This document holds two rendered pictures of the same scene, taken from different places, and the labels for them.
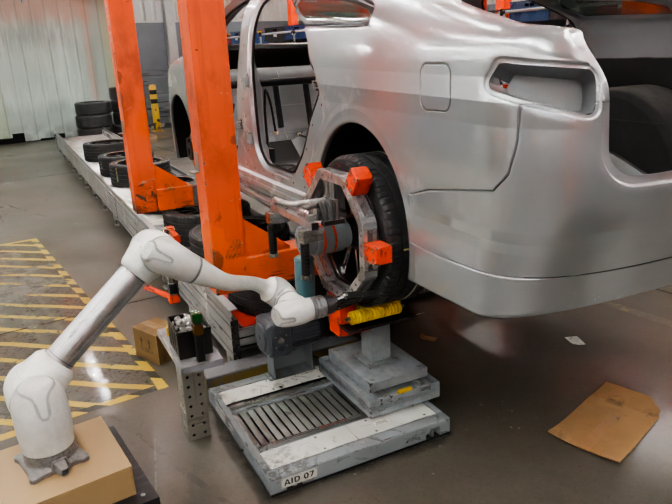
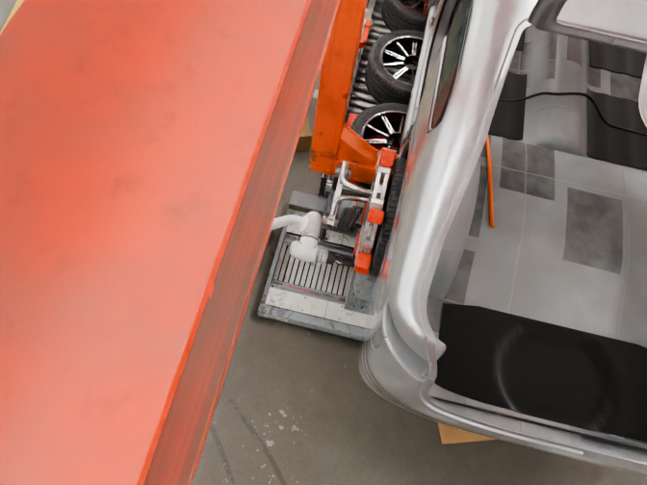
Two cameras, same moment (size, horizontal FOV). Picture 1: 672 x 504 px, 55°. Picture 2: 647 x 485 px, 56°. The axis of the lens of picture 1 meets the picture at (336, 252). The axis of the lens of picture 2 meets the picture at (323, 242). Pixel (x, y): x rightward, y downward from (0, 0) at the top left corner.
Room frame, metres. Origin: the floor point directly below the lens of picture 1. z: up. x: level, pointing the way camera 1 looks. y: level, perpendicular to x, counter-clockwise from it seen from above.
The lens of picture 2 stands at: (0.90, -0.71, 3.63)
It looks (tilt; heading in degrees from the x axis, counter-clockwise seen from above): 60 degrees down; 29
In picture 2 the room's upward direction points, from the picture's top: 11 degrees clockwise
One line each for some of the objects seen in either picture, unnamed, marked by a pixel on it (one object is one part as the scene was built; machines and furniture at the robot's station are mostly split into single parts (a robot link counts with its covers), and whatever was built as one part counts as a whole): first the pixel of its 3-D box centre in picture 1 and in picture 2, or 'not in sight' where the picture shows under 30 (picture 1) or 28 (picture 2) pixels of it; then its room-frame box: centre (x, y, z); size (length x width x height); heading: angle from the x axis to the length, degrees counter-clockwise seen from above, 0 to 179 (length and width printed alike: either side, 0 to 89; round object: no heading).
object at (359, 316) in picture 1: (375, 312); not in sight; (2.55, -0.16, 0.51); 0.29 x 0.06 x 0.06; 117
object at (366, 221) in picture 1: (338, 234); (372, 214); (2.61, -0.01, 0.85); 0.54 x 0.07 x 0.54; 27
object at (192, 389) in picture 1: (192, 390); not in sight; (2.48, 0.65, 0.21); 0.10 x 0.10 x 0.42; 27
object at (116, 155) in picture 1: (127, 162); not in sight; (7.83, 2.50, 0.39); 0.66 x 0.66 x 0.24
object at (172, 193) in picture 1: (188, 182); not in sight; (4.79, 1.09, 0.69); 0.52 x 0.17 x 0.35; 117
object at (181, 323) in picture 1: (189, 332); not in sight; (2.41, 0.62, 0.51); 0.20 x 0.14 x 0.13; 25
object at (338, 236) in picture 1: (323, 237); (359, 210); (2.58, 0.05, 0.85); 0.21 x 0.14 x 0.14; 117
